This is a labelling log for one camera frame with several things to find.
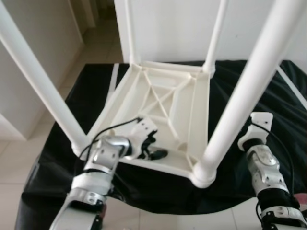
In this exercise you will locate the pink fabric item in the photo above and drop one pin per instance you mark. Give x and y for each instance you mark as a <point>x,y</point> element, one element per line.
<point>301,199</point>

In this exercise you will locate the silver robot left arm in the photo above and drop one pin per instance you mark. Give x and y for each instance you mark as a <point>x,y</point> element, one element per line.
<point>100,158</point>

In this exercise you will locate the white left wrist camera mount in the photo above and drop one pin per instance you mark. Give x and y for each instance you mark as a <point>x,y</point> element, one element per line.
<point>144,127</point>

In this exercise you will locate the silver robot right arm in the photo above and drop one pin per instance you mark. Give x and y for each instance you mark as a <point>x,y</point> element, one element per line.
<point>264,172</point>

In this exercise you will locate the black cloth table cover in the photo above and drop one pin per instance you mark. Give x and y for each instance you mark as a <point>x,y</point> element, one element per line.
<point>292,112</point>

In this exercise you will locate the white plastic table leg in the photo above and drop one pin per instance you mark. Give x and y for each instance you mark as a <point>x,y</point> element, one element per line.
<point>33,72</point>
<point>244,91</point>
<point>130,28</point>
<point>216,33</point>

